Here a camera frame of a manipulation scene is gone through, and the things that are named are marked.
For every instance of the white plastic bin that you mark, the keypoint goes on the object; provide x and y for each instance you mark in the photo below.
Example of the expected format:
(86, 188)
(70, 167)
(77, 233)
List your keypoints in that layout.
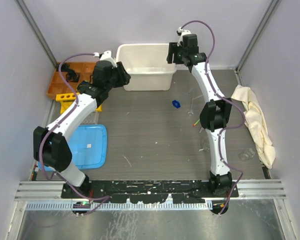
(147, 65)

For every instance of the clear plastic tube rack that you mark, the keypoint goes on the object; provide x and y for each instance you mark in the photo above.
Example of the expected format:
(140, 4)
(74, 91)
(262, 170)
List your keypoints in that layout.
(91, 119)

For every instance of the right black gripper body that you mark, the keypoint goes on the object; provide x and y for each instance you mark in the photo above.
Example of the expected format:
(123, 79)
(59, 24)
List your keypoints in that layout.
(181, 53)

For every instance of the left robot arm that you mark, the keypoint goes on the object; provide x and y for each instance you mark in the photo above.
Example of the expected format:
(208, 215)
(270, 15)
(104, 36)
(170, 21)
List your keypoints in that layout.
(67, 123)

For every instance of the rolled tie yellow floral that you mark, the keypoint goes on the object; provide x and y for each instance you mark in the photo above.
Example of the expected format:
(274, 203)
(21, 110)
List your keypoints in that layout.
(81, 86)

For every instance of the blue hexagonal cap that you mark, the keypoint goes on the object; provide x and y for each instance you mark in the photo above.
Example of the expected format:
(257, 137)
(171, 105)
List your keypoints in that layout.
(176, 104)

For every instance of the green rainbow spoon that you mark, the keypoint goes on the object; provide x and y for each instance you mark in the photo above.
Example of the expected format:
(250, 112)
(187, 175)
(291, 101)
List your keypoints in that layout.
(196, 123)

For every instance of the yellow test tube rack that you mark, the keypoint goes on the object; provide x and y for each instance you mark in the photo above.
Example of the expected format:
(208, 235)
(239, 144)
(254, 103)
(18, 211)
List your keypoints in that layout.
(67, 100)

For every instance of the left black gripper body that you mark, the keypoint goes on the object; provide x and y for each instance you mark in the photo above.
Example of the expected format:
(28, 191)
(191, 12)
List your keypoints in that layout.
(116, 73)

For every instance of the aluminium rail frame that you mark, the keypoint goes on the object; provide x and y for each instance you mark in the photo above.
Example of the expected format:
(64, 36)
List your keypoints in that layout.
(57, 195)

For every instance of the cream cloth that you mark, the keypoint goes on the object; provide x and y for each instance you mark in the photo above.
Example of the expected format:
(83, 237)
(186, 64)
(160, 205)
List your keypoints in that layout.
(256, 124)

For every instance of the blue plastic tray lid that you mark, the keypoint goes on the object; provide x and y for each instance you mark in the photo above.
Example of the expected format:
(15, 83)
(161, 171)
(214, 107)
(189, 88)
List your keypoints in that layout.
(86, 147)

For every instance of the small clear glass bottle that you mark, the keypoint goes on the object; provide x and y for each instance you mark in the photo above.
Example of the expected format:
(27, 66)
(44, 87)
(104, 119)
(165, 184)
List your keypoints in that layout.
(246, 154)

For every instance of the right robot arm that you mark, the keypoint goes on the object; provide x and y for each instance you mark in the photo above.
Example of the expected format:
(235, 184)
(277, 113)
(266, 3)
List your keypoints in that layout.
(215, 114)

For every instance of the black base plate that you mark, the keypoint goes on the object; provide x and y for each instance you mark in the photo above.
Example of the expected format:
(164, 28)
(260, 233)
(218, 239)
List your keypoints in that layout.
(154, 191)

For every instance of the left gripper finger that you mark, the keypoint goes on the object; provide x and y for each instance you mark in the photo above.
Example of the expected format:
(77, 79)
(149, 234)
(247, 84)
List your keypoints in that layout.
(121, 80)
(122, 73)

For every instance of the rolled tie orange pattern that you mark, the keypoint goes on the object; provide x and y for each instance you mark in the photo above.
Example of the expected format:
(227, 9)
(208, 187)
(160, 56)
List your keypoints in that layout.
(72, 76)

